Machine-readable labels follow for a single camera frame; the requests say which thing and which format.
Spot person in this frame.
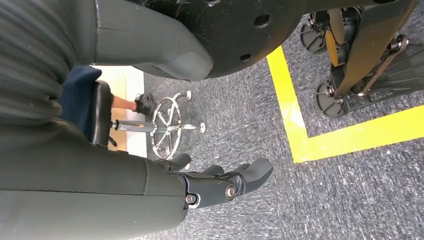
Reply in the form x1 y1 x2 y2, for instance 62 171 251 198
56 65 157 140

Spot black wheeled base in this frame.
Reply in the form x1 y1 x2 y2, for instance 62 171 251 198
299 0 424 118

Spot yellow floor tape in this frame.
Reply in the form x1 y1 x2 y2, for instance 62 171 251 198
266 45 424 164

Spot black round robot housing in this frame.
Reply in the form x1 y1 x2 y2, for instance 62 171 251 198
127 0 418 80

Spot black stool chrome base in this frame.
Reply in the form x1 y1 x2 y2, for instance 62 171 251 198
89 80 207 161

